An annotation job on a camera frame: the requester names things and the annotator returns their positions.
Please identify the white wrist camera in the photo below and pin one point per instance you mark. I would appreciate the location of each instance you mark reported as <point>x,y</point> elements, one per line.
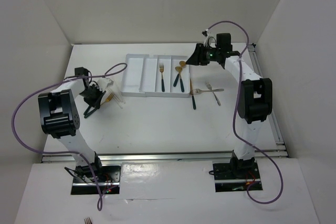
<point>209,38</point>
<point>104,83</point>

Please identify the gold spoon green handle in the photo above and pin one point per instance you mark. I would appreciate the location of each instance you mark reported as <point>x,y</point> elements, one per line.
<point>182,66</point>
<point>178,69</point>

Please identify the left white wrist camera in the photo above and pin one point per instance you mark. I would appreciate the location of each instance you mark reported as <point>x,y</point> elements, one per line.
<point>104,83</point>

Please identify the fork tines at bottom edge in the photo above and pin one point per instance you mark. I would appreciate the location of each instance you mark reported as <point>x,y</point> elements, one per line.
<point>88,220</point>

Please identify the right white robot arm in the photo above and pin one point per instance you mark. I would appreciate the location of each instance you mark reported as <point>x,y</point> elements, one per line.
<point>254,96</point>

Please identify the silver fork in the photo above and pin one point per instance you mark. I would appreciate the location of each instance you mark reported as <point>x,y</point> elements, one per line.
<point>214,94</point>
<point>199,91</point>

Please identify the gold knife green handle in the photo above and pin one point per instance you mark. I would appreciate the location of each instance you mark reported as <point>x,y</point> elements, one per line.
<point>90,110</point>
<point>192,95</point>

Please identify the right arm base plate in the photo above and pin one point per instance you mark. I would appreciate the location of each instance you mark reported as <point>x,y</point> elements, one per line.
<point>226,181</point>

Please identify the gold fork green handle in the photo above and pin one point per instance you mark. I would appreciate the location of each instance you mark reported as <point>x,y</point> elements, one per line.
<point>161,69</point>
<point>108,98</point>

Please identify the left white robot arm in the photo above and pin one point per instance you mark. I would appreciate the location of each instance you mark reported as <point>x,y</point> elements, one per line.
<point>60,118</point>

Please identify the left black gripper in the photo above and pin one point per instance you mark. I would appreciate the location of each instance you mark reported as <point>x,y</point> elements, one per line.
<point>96,103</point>

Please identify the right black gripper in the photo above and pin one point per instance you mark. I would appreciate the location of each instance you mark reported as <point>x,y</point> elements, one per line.
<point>198,57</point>

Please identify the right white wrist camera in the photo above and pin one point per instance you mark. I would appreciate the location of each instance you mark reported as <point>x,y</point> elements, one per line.
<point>209,38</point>

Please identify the white divided cutlery tray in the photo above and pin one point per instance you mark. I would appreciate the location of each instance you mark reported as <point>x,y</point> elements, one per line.
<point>142,77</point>

